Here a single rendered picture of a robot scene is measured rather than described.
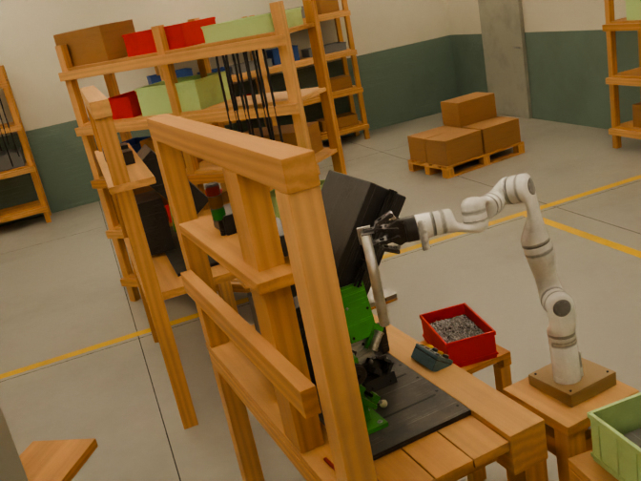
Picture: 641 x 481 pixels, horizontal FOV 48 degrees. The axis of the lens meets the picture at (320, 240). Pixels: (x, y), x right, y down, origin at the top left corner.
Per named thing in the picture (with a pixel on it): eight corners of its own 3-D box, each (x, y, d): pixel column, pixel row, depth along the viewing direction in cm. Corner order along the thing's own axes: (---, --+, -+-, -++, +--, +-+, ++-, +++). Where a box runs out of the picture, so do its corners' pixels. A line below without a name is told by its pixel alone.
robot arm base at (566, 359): (567, 368, 255) (561, 324, 250) (587, 376, 247) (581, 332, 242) (547, 379, 251) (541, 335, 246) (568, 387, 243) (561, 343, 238)
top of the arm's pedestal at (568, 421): (569, 365, 272) (568, 356, 270) (639, 400, 244) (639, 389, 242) (503, 398, 260) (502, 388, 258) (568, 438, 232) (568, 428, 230)
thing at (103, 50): (337, 318, 542) (272, -12, 466) (119, 303, 660) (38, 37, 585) (368, 287, 585) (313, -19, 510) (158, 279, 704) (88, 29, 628)
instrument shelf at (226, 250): (238, 215, 298) (236, 206, 296) (335, 270, 219) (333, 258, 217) (180, 233, 289) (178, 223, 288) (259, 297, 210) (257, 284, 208)
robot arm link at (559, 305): (574, 292, 235) (580, 340, 240) (564, 282, 244) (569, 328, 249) (547, 299, 235) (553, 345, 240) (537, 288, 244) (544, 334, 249)
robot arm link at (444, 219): (435, 239, 212) (429, 210, 210) (486, 227, 211) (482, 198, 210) (439, 243, 205) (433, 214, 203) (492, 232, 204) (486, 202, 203)
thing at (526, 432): (340, 316, 365) (335, 289, 360) (548, 458, 233) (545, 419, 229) (316, 325, 360) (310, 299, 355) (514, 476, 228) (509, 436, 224)
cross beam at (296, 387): (196, 287, 318) (191, 269, 315) (321, 412, 204) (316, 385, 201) (184, 291, 316) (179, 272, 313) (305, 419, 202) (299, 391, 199)
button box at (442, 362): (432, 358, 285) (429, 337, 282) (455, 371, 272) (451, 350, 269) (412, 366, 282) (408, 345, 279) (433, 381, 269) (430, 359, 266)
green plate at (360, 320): (369, 331, 277) (353, 279, 275) (378, 333, 269) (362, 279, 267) (342, 342, 272) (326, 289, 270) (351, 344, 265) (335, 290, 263)
